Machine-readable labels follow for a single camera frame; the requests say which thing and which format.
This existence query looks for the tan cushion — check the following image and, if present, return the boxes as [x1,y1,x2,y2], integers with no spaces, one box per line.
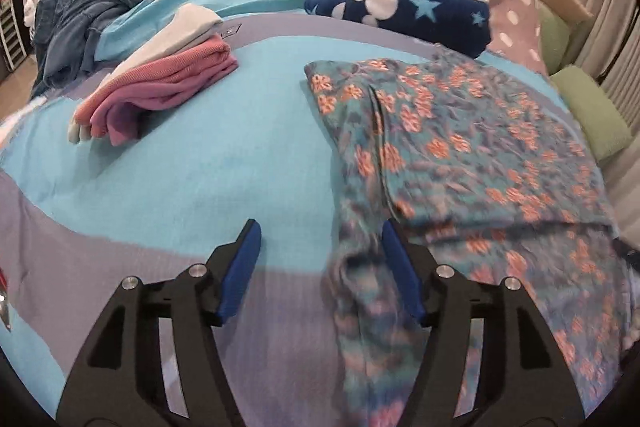
[540,0,593,26]

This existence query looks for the green cushion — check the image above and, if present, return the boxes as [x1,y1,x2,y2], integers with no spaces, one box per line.
[537,2,590,76]
[550,65,632,162]

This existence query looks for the near green cushion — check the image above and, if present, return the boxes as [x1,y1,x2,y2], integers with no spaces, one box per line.
[550,65,632,162]

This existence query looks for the pink folded clothes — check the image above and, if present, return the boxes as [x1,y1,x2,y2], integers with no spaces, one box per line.
[67,34,238,146]

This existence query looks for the blue and grey bedspread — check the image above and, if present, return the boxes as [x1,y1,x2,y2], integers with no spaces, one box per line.
[1,0,588,426]

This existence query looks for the white folded cloth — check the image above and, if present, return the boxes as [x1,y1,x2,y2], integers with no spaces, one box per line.
[67,2,224,144]

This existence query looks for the navy star blanket roll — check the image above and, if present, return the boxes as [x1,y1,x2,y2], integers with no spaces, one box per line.
[304,0,492,58]

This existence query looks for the far green cushion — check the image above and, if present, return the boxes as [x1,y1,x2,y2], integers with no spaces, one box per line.
[537,2,590,76]

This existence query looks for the dark blue towel pile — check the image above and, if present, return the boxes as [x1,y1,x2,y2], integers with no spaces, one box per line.
[32,0,144,98]

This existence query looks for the floral teal orange garment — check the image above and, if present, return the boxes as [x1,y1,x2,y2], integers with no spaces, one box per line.
[305,48,631,426]

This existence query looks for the white shelf rack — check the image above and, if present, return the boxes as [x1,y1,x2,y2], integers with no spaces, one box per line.
[1,0,27,72]

